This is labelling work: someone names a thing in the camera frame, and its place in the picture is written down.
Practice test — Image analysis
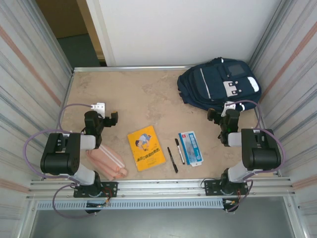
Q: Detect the blue ruler set package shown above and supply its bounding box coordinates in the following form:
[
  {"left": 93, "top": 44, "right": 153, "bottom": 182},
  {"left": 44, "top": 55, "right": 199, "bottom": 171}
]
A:
[{"left": 178, "top": 131, "right": 204, "bottom": 167}]

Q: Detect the yellow book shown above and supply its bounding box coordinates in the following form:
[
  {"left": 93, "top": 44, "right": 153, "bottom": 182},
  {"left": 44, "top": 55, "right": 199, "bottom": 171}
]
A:
[{"left": 127, "top": 125, "right": 166, "bottom": 172}]

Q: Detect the navy blue backpack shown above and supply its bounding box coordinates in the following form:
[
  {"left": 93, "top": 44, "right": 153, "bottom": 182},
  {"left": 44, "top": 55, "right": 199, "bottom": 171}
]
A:
[{"left": 176, "top": 57, "right": 263, "bottom": 113}]

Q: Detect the grey slotted cable duct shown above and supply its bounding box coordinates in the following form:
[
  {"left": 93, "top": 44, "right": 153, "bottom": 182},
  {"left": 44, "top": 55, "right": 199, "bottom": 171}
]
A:
[{"left": 36, "top": 199, "right": 225, "bottom": 211}]

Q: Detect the thin aluminium table edge rail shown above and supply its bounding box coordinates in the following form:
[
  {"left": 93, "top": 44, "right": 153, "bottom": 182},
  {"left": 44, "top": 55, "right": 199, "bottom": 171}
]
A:
[{"left": 73, "top": 64, "right": 196, "bottom": 73}]

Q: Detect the white marker pen black cap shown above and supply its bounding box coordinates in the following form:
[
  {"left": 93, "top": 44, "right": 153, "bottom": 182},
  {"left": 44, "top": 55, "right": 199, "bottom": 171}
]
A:
[{"left": 174, "top": 138, "right": 186, "bottom": 165}]

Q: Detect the all black marker pen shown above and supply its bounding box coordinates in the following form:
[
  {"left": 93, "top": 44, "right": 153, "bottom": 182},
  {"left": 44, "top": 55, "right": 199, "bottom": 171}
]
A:
[{"left": 167, "top": 146, "right": 179, "bottom": 174}]

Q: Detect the pink pencil case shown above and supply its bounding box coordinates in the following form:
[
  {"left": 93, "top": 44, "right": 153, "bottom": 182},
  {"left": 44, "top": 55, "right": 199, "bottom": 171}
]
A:
[{"left": 85, "top": 144, "right": 128, "bottom": 181}]

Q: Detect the wide aluminium mounting rail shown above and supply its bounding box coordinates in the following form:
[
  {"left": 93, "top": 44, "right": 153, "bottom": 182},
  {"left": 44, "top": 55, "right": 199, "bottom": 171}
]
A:
[{"left": 26, "top": 176, "right": 296, "bottom": 201}]

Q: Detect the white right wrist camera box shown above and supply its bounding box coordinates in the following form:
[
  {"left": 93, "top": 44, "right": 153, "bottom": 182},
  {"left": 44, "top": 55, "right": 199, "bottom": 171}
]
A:
[{"left": 221, "top": 101, "right": 236, "bottom": 117}]

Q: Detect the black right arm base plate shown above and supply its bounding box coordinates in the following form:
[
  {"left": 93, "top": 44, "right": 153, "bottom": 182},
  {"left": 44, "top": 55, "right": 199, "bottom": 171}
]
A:
[{"left": 204, "top": 178, "right": 248, "bottom": 197}]

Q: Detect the aluminium side rail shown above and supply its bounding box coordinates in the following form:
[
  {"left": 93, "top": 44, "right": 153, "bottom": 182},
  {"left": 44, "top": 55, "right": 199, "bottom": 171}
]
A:
[{"left": 44, "top": 70, "right": 75, "bottom": 179}]

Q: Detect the white door frame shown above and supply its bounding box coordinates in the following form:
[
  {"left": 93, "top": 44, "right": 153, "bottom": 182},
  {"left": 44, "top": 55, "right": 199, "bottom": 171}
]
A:
[{"left": 85, "top": 0, "right": 116, "bottom": 67}]

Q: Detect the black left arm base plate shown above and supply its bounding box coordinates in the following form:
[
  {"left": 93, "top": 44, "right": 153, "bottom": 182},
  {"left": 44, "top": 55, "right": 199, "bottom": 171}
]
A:
[{"left": 74, "top": 181, "right": 118, "bottom": 198}]

